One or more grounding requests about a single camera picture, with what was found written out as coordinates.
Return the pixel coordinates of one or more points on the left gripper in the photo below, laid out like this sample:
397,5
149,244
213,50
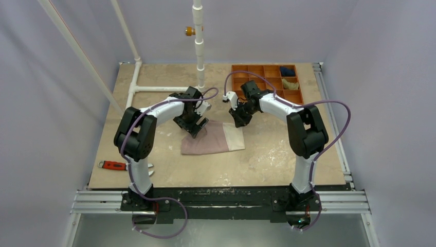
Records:
192,128

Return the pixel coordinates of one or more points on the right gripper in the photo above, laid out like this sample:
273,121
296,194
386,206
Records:
238,116

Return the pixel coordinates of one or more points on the pink and white underwear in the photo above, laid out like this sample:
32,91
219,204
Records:
215,137

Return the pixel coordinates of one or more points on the orange compartment tray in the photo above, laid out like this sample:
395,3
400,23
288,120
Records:
266,77

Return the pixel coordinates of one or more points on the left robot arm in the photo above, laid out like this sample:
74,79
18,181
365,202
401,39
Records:
135,137

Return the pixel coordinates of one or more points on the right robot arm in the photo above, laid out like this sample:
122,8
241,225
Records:
307,134

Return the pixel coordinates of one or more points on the rolled olive cloth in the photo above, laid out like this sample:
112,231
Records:
287,85

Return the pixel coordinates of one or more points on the rolled blue cloth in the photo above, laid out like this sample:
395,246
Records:
287,72

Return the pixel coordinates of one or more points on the orange yellow valve knob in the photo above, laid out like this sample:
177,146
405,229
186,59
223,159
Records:
191,31

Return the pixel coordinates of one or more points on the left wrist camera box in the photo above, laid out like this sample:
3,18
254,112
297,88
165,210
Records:
202,107

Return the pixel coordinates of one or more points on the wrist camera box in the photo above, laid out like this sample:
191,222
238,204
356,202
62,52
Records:
232,98
202,107

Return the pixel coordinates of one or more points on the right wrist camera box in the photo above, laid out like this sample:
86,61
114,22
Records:
232,98

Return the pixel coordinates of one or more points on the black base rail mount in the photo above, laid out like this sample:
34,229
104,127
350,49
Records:
238,203

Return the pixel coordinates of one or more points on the adjustable wrench red handle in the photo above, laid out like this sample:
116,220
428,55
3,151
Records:
113,165

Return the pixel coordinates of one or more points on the white PVC pipe frame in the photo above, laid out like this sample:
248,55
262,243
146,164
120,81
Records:
151,32

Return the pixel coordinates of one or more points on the aluminium frame rails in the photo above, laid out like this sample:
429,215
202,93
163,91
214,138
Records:
93,202

